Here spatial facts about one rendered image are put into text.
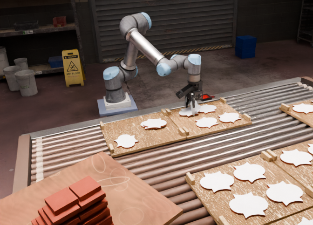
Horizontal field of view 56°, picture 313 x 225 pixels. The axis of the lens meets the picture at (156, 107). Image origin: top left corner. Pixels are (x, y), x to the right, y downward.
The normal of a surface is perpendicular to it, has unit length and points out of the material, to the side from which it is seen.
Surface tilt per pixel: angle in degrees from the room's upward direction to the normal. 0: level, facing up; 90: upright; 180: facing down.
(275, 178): 0
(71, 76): 78
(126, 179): 0
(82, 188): 0
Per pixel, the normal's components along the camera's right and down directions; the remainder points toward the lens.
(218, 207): -0.06, -0.90
